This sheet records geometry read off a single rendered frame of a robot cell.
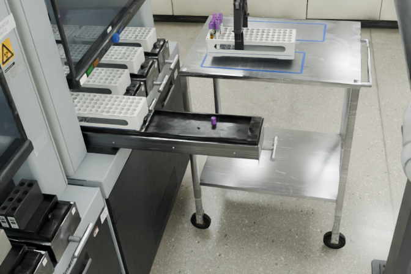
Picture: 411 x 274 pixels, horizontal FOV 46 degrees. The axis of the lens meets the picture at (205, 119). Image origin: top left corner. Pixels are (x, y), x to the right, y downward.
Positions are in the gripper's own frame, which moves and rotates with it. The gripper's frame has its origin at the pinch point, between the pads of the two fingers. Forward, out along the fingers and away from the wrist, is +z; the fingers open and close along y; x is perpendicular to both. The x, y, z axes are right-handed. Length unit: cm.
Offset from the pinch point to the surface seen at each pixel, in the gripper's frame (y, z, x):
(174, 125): -39.0, 9.9, 15.0
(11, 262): -93, 8, 38
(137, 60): -10.3, 4.8, 34.7
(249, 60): -1.9, 8.2, -2.9
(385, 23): 194, 86, -76
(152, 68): -7.1, 9.7, 31.1
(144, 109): -37.2, 5.8, 24.0
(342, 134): 29, 62, -39
